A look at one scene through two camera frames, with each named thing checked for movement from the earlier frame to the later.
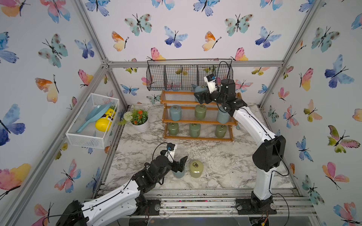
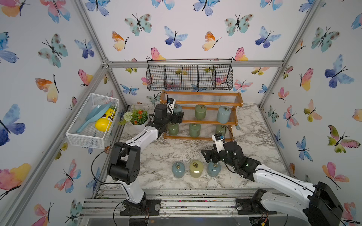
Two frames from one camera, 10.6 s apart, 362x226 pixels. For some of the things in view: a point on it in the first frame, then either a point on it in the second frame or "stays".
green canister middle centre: [200, 111] stays
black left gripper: [180, 165] → [179, 117]
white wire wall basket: [93, 125] stays
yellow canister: [196, 168] stays
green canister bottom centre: [194, 130] stays
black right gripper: [202, 98] → [214, 153]
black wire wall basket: [182, 74] stays
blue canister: [178, 174] stays
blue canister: [201, 88] → [213, 169]
